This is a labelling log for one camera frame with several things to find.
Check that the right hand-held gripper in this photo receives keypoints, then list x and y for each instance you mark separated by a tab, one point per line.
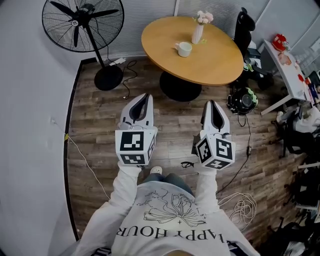
225	150

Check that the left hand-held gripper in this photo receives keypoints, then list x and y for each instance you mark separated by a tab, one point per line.
131	141

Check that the white mug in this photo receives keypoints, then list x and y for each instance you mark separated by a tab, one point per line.
185	50

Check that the green artificial flower stem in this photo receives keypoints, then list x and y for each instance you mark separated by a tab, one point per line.
203	40

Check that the person's right forearm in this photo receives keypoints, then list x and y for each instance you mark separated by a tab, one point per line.
206	187

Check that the person's left forearm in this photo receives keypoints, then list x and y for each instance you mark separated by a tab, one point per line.
126	185

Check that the black round device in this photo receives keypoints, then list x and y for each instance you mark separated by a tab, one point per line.
243	100

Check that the white power strip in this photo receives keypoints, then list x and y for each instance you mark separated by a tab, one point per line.
117	61

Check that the round wooden table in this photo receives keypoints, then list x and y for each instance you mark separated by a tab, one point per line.
215	65

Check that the person's left white shoe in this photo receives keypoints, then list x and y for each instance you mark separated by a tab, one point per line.
156	170

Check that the person's left leg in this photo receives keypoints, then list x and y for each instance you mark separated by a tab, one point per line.
153	178

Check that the black swivel chair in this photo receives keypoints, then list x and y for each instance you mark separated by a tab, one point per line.
292	142

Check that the white desk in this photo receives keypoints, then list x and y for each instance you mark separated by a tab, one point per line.
287	72

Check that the black office chair with headrest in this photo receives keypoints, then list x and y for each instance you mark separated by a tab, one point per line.
242	37

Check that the white ribbed vase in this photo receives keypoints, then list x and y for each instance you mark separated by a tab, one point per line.
197	33

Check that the pink gift box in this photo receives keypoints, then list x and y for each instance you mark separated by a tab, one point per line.
285	58

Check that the red ornament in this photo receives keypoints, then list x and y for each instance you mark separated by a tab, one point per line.
279	42

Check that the pink flower bouquet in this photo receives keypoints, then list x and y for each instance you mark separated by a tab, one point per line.
203	18

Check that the glass partition with blinds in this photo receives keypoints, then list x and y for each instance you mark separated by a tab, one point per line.
150	10

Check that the person's torso in printed sweatshirt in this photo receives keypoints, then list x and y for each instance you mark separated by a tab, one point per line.
162	225

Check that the black pedestal fan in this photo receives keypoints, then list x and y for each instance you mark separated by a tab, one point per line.
75	23

